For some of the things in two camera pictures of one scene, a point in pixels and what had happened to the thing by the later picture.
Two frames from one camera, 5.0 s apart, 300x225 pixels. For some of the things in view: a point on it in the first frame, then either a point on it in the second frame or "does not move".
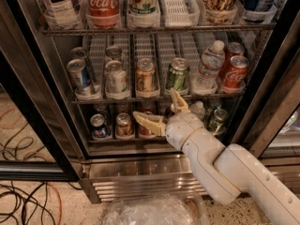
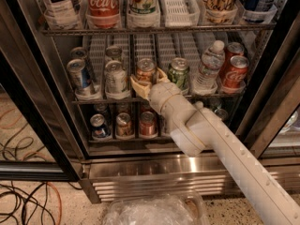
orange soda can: (145, 74) does not move
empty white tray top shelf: (180, 6) does not move
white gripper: (181, 127) → (159, 96)
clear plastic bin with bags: (174, 208) does not move
